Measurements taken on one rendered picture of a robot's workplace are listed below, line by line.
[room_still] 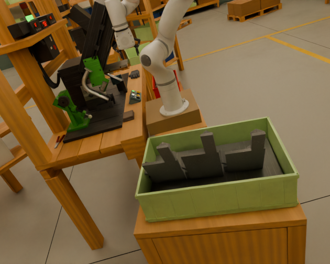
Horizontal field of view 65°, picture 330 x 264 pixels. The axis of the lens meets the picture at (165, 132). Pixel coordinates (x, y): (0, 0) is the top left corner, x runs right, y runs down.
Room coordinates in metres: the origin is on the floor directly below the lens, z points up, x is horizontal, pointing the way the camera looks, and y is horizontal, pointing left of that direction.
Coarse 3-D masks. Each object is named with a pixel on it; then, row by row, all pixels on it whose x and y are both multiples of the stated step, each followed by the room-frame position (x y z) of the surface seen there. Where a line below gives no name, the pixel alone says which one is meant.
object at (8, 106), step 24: (0, 0) 1.85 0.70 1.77; (48, 0) 2.77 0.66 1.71; (0, 24) 1.76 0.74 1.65; (24, 48) 1.82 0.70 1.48; (72, 48) 2.77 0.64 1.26; (0, 72) 1.44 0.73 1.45; (24, 72) 1.76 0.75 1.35; (0, 96) 1.38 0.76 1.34; (48, 96) 1.80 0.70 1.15; (24, 120) 1.40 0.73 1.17; (48, 120) 1.76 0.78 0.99; (24, 144) 1.38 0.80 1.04
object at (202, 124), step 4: (200, 112) 1.47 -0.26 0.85; (204, 120) 1.36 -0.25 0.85; (196, 124) 1.34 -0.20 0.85; (200, 124) 1.33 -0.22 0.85; (204, 124) 1.32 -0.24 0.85; (180, 128) 1.35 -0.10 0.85; (184, 128) 1.34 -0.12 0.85; (188, 128) 1.33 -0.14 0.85; (192, 128) 1.31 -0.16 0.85; (196, 128) 1.30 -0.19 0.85; (164, 132) 1.37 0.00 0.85; (168, 132) 1.35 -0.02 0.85; (172, 132) 1.34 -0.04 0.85; (176, 132) 1.33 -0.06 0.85
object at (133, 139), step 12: (144, 72) 2.78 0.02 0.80; (132, 84) 2.24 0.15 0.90; (144, 84) 2.36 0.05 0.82; (144, 96) 2.05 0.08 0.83; (132, 108) 1.74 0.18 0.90; (144, 108) 1.79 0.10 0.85; (132, 120) 1.55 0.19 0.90; (144, 120) 1.59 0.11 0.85; (132, 132) 1.40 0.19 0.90; (144, 132) 1.42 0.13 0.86; (132, 144) 1.33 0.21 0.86; (144, 144) 1.32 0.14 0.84; (132, 156) 1.33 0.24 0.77
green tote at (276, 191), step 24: (264, 120) 1.03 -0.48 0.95; (192, 144) 1.12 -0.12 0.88; (216, 144) 1.09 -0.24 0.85; (288, 168) 0.72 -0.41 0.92; (144, 192) 0.85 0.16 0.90; (168, 192) 0.75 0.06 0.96; (192, 192) 0.73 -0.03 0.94; (216, 192) 0.71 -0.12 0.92; (240, 192) 0.69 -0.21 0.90; (264, 192) 0.67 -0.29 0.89; (288, 192) 0.65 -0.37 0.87; (168, 216) 0.76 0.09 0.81; (192, 216) 0.73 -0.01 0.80
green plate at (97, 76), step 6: (84, 60) 2.01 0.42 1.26; (90, 60) 2.00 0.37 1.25; (96, 60) 2.00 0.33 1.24; (90, 66) 2.00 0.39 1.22; (96, 66) 1.99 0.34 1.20; (90, 72) 1.99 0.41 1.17; (96, 72) 1.98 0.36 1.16; (102, 72) 1.97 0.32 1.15; (90, 78) 1.98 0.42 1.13; (96, 78) 1.97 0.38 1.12; (102, 78) 1.96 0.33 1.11; (96, 84) 1.96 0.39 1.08
